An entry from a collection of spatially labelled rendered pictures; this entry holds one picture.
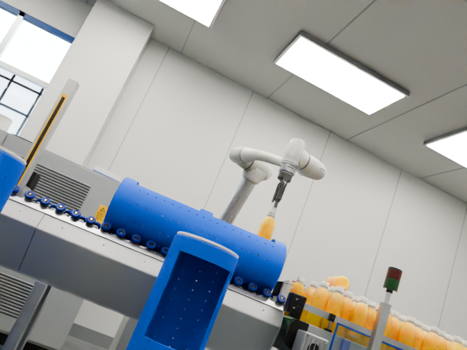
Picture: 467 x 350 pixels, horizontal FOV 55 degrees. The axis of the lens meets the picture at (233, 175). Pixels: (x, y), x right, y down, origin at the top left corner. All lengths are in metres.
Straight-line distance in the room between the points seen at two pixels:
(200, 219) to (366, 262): 4.08
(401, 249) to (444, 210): 0.92
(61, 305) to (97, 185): 0.97
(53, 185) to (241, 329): 2.15
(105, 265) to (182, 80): 3.68
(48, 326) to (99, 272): 1.70
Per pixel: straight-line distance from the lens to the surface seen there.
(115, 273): 2.15
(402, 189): 6.45
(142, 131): 5.26
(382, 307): 2.14
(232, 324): 2.19
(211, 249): 1.77
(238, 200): 2.96
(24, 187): 2.35
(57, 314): 3.80
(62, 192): 3.81
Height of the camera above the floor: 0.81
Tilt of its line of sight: 16 degrees up
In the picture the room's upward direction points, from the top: 22 degrees clockwise
